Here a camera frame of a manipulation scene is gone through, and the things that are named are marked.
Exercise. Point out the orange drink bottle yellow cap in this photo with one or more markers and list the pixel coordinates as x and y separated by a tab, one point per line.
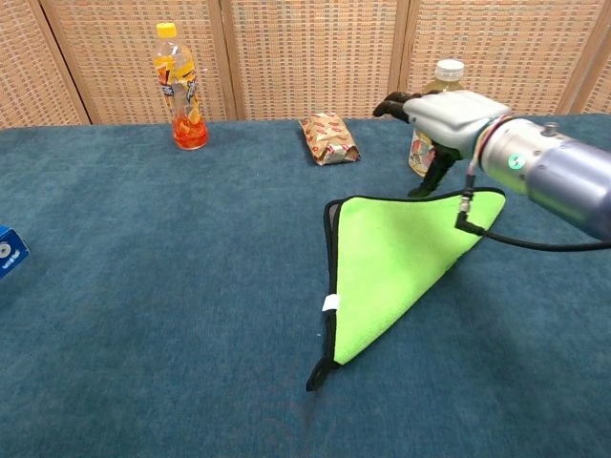
181	95

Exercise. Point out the pale yellow drink bottle white cap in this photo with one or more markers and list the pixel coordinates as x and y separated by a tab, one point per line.
427	143

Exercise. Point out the foil snack packet red print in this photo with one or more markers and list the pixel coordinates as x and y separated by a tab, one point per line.
328	138

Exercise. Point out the grey and green cloth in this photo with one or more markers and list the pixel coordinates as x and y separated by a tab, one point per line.
396	267

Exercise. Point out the blue cardboard box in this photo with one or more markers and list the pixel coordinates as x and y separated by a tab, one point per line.
9	250

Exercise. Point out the teal table cloth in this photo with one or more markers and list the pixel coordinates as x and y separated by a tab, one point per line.
167	296

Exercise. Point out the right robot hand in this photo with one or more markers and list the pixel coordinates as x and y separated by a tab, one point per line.
448	119

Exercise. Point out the woven rattan folding screen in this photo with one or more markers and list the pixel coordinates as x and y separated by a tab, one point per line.
305	57

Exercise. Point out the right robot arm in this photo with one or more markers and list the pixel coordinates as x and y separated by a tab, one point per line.
549	167

